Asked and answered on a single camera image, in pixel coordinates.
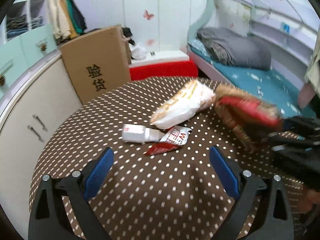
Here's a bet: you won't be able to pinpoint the red white torn wrapper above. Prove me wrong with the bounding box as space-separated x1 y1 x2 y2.
145 126 193 156

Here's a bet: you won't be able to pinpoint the red brown snack bag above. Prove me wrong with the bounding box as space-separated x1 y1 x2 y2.
214 84 283 153

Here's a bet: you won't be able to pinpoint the small white bottle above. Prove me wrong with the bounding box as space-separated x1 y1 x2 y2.
122 124 165 144

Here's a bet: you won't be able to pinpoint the white orange plastic bag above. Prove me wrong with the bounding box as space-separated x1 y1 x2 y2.
150 79 215 129

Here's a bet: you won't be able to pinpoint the operator right hand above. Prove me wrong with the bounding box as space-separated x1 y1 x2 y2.
297 187 320 214

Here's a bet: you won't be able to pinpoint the brown polka dot tablecloth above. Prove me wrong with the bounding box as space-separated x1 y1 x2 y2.
30 77 276 239

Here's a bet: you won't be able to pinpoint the teal bed mattress cover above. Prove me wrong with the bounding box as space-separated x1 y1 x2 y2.
188 39 316 118

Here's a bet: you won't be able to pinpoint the cream low cabinet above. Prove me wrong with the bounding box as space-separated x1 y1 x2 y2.
1 51 82 239

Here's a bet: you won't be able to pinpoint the brown cardboard box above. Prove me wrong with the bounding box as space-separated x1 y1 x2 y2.
60 25 131 104

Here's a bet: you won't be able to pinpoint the red storage bench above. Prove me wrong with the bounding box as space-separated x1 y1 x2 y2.
129 50 199 81

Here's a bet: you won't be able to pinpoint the grey folded duvet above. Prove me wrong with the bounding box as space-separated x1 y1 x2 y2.
197 27 272 71

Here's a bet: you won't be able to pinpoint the white bag on bench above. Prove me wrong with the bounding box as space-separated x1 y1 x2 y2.
129 43 148 61

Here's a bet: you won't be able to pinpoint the teal drawer unit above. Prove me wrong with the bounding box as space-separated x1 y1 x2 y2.
0 24 57 96

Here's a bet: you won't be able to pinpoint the hanging clothes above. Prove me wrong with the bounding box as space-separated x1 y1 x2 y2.
47 0 87 44

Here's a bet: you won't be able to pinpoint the wardrobe with butterfly stickers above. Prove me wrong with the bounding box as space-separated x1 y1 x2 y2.
91 0 206 51

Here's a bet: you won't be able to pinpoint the white cubby shelf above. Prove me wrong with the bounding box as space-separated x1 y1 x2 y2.
1 0 50 44

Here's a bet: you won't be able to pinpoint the teal bunk bed frame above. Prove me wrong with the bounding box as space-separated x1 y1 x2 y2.
187 0 319 80

